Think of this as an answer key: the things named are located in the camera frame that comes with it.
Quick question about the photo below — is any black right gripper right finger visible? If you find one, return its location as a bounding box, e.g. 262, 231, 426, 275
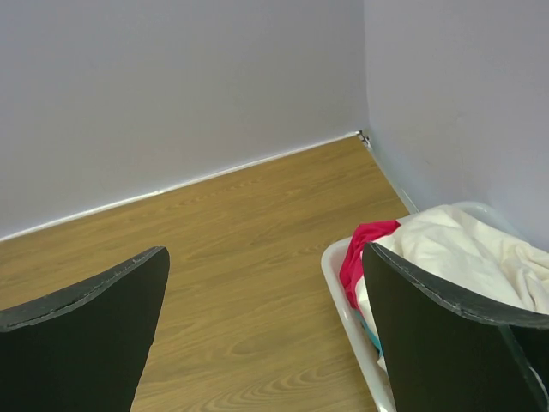
363, 243, 548, 411

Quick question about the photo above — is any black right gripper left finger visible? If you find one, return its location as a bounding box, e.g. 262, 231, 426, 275
1, 246, 170, 411

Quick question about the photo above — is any white t shirt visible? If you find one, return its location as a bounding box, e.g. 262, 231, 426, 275
354, 205, 548, 339

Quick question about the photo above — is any teal garment in basket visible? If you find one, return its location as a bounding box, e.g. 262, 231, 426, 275
359, 317, 383, 353

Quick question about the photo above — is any white plastic laundry basket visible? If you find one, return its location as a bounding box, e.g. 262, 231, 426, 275
321, 201, 525, 412

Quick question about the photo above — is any red t shirt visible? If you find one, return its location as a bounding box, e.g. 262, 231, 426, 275
339, 220, 401, 314

